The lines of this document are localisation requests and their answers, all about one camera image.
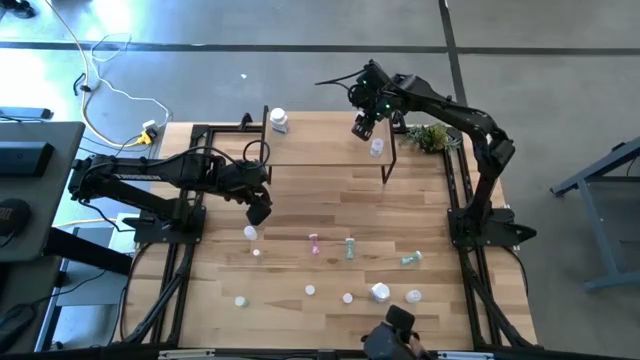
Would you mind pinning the pink-white cap front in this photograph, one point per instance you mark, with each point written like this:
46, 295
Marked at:
347, 298

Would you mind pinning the black desk support beam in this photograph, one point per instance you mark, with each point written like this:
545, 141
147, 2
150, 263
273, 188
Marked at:
90, 252

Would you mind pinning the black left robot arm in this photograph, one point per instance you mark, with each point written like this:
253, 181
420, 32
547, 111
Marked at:
150, 175

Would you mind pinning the yellow power plug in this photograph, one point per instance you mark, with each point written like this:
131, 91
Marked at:
145, 138

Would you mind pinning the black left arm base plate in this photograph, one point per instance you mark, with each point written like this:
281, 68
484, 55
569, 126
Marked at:
150, 232

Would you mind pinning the large white labelled bottle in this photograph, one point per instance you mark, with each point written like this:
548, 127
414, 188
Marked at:
380, 292
278, 120

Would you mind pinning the black rectangular box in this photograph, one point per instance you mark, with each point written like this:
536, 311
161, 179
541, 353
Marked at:
25, 159

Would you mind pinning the grey floor plate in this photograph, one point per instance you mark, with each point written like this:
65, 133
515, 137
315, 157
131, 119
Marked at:
90, 290

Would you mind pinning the yellow transparent pill bottle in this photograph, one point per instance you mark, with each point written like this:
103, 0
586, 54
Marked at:
310, 289

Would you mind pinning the person's hand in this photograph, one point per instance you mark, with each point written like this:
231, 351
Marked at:
415, 345

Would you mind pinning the small green potted plant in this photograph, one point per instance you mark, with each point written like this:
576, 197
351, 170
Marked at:
431, 137

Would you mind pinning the white power adapter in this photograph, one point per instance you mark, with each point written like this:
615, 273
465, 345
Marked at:
150, 126

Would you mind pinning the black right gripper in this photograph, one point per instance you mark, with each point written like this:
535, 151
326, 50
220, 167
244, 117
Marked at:
375, 92

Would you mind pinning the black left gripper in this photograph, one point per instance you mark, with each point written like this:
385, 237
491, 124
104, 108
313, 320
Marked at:
250, 180

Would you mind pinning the small magenta pill bottle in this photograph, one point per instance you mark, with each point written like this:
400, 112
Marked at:
314, 244

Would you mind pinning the black metal rig frame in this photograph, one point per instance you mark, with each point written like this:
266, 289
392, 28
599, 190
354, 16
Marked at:
200, 134

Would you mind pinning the black computer mouse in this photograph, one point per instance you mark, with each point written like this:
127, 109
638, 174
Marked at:
15, 322

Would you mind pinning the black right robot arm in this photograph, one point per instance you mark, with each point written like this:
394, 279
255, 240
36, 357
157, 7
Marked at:
450, 107

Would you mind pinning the white cap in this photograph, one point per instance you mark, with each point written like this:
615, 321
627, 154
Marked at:
413, 296

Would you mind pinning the blue-grey table frame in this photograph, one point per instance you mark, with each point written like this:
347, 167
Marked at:
596, 225

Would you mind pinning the black floor object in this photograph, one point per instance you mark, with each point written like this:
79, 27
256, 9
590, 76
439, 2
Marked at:
17, 8

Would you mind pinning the grey desk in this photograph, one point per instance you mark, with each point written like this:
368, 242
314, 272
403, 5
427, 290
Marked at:
50, 200

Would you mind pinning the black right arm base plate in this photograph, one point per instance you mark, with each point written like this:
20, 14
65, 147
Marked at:
505, 232

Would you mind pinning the silver aluminium bar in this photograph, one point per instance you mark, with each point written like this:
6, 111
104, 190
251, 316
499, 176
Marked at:
465, 355
185, 354

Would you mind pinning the wooden shelf with black frame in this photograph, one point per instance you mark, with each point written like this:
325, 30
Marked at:
325, 145

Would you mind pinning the translucent white pill bottle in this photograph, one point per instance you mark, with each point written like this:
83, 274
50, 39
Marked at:
376, 146
250, 233

